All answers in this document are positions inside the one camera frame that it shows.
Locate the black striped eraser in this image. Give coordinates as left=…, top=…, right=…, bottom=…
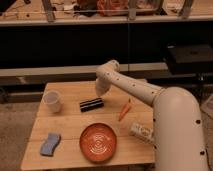
left=80, top=98, right=104, bottom=112

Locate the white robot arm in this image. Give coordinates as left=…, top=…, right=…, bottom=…
left=96, top=60, right=209, bottom=171

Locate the orange toy carrot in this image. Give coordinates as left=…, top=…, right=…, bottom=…
left=118, top=98, right=131, bottom=122

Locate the translucent plastic cup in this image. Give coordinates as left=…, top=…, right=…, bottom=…
left=42, top=90, right=62, bottom=113

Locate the orange patterned plate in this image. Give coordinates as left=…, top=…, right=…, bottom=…
left=79, top=123, right=117, bottom=163

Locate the white tube with label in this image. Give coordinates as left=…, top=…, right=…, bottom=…
left=130, top=122, right=154, bottom=144

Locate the blue wavy sponge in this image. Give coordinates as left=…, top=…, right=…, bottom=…
left=40, top=133, right=61, bottom=157

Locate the black box on shelf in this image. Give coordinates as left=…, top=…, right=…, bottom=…
left=166, top=44, right=213, bottom=74

